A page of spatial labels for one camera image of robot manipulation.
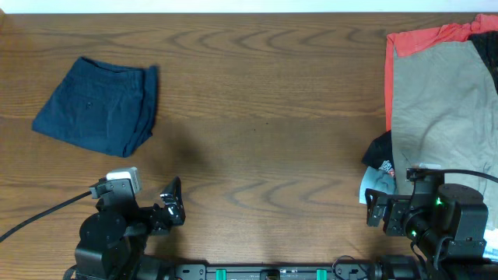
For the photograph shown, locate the dark blue denim shorts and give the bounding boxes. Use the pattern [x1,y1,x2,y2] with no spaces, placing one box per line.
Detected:
[32,57,159,158]

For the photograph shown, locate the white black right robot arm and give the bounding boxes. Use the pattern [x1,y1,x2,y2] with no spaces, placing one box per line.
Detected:
[365,184,497,280]

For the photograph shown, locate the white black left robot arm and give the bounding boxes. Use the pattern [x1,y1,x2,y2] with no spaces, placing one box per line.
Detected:
[63,177,186,280]

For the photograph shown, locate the light blue garment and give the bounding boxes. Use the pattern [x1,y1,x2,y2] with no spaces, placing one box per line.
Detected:
[359,166,398,205]

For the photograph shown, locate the black garment with printed label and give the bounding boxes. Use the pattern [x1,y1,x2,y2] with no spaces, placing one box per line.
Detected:
[361,131,395,177]

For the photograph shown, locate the khaki grey shorts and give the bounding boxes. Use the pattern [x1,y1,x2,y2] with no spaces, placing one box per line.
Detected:
[391,40,498,230]

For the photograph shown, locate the red orange t-shirt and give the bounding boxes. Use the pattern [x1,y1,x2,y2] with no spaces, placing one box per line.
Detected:
[384,14,497,131]

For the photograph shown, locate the black lace garment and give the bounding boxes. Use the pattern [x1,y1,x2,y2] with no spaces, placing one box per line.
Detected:
[468,31,498,89]

